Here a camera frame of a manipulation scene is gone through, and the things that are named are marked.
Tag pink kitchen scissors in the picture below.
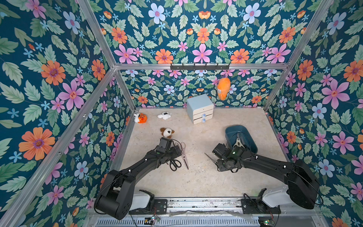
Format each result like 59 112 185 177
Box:
181 142 189 170

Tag small thin black scissors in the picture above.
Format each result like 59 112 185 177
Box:
205 153 218 166

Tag cream kitchen scissors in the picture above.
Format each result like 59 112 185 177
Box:
233 133 245 148

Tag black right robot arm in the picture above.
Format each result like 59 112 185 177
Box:
212 143 320 210

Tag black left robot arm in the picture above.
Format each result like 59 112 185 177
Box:
94 145 182 220

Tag all black scissors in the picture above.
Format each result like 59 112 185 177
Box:
169 159 182 172

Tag teal storage box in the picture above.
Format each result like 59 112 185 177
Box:
225 125 258 153

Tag brown white dog plush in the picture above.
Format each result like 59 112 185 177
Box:
160 128 175 139

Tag orange white plush toy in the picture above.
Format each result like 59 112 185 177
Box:
134 113 147 124

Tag white mini drawer cabinet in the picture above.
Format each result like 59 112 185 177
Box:
187 94 214 124

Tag orange plush toy hanging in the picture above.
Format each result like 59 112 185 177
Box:
217 78 231 101

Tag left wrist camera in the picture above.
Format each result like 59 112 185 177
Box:
156 137 172 153

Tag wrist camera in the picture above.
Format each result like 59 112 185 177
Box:
212 143 231 159
156 137 172 153

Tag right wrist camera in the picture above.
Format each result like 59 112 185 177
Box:
212 143 231 159

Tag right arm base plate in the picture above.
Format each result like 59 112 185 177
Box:
241 198 281 215

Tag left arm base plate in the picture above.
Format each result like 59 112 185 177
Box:
141 199 168 215

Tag black hook rail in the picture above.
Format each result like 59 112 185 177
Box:
170 63 230 71

